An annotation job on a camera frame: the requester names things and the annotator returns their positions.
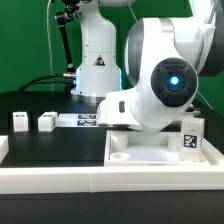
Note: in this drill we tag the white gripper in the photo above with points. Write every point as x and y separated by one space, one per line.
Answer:
115 110

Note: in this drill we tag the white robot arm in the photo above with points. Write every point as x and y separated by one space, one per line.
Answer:
163 59

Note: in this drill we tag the white U-shaped obstacle fence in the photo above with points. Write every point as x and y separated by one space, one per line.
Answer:
107 179

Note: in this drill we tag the white square table top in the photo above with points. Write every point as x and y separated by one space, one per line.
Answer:
133 148

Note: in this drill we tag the white marker tag sheet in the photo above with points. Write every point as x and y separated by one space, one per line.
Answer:
76 120

